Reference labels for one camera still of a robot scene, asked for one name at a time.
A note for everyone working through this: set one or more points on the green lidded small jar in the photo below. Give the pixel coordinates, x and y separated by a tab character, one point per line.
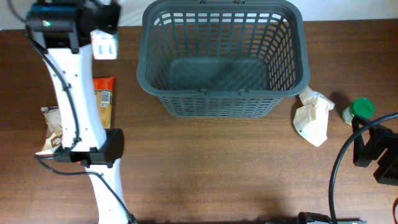
360	107

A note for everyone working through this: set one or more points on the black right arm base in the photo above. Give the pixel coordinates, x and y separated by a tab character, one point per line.
314	218

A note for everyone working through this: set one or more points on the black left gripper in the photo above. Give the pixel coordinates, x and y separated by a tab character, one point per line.
114	22

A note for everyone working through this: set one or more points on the brown white snack bag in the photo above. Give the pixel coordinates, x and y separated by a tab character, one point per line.
54	134

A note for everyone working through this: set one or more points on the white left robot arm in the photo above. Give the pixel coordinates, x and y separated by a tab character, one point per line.
60	31

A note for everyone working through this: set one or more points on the orange spaghetti packet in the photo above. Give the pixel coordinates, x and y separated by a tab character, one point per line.
103	88

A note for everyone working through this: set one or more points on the multicolour tissue pocket pack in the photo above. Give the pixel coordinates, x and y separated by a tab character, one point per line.
104	45

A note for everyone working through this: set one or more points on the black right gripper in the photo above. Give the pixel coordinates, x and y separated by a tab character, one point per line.
377	149

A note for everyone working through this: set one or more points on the crumpled cream plastic bag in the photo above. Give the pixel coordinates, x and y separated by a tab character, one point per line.
311	119

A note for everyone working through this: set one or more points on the grey plastic mesh basket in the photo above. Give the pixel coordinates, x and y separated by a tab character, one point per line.
224	59

